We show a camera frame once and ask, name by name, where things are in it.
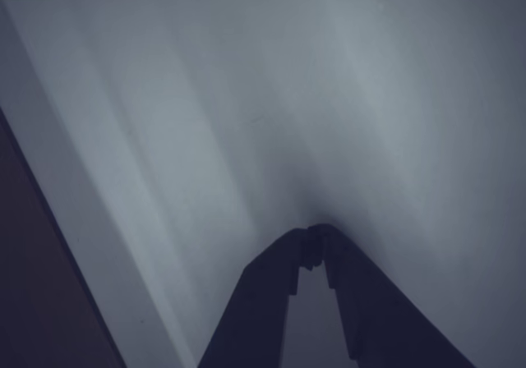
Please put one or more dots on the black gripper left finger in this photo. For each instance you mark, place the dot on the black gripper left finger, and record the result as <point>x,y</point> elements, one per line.
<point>263,302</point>

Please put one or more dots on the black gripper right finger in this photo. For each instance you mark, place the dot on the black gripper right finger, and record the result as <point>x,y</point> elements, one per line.
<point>370,302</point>

